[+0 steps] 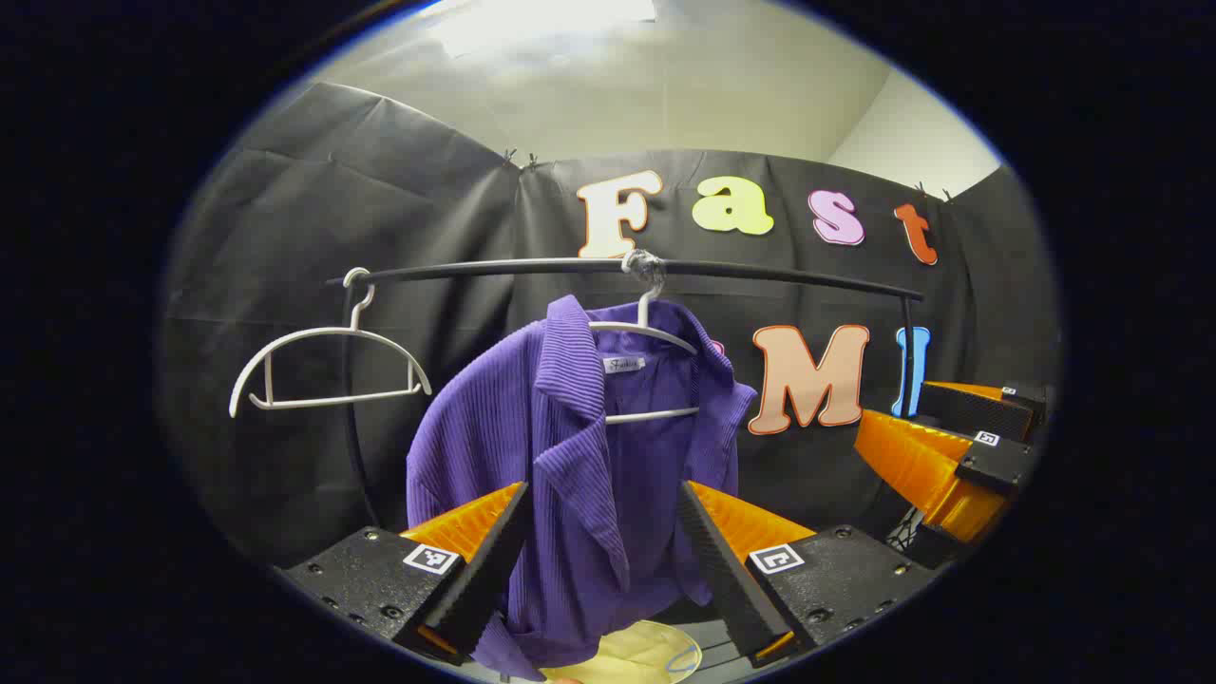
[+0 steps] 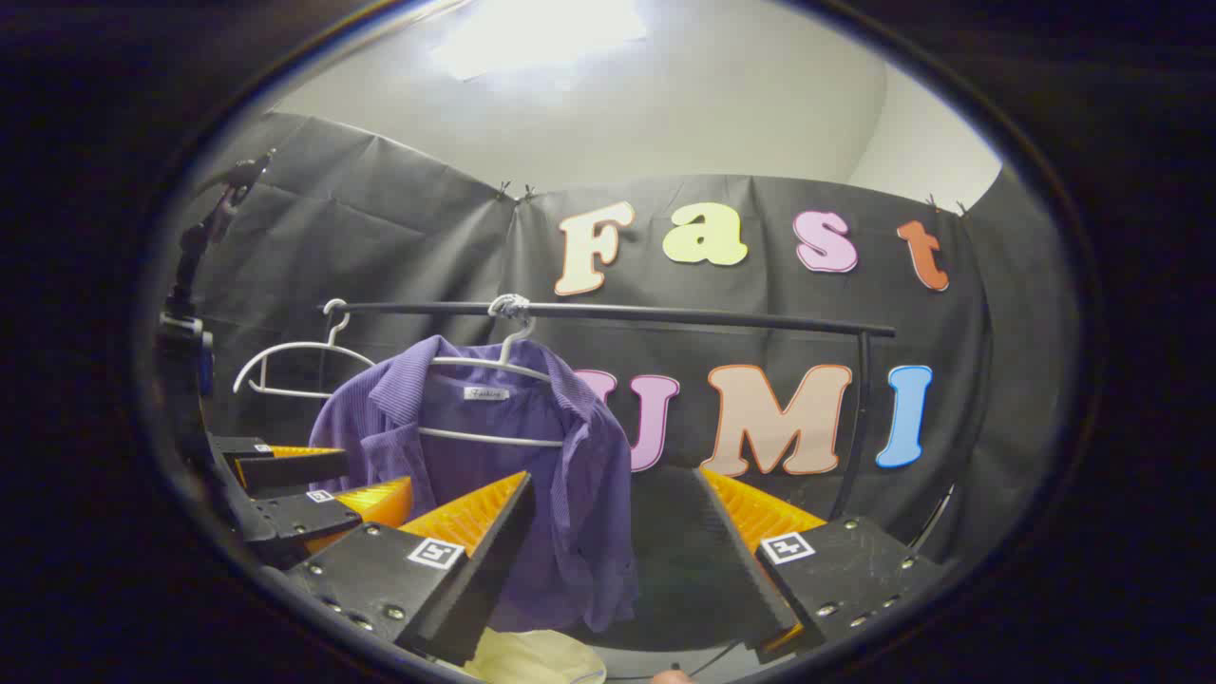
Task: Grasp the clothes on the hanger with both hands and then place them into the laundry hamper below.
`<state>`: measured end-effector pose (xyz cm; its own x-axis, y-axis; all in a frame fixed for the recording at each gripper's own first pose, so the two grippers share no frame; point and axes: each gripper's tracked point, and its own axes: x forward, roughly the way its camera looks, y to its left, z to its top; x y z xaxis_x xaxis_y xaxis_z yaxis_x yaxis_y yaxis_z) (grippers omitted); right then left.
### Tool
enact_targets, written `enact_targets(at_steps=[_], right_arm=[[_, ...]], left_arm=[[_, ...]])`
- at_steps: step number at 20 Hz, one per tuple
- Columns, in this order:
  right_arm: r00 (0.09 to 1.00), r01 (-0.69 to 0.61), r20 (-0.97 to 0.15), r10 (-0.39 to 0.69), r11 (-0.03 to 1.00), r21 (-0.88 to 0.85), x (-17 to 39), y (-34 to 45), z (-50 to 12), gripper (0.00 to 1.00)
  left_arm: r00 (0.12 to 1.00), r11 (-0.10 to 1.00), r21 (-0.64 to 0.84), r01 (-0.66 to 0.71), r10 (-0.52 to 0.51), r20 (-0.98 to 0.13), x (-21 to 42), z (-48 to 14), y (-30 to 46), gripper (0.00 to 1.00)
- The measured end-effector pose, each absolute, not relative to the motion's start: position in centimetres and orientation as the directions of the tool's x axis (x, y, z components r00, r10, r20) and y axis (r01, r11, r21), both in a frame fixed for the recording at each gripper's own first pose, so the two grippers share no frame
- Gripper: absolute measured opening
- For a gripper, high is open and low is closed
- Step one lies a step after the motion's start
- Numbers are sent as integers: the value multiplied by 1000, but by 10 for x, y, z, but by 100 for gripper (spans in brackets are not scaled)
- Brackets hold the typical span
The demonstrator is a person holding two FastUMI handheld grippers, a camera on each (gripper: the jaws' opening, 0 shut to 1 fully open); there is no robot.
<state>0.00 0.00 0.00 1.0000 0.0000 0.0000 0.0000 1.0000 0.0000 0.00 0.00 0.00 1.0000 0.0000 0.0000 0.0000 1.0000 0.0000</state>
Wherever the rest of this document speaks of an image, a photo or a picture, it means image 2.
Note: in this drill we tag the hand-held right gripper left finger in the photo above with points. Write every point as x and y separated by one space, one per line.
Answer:
494 560

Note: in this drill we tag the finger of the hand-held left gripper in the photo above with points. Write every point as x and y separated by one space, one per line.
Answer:
294 469
304 518

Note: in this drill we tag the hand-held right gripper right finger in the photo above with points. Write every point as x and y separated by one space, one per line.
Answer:
741 560

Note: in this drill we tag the purple ribbed shirt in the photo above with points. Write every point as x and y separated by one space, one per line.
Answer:
570 494

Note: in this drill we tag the white plastic clothes hanger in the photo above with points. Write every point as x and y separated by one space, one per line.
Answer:
494 439
304 343

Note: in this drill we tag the black metal clothes rack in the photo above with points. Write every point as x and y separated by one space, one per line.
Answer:
665 312

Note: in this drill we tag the dark stand pole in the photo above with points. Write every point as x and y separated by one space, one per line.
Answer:
195 242

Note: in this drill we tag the black backdrop cloth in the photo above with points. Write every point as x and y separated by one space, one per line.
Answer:
427 247

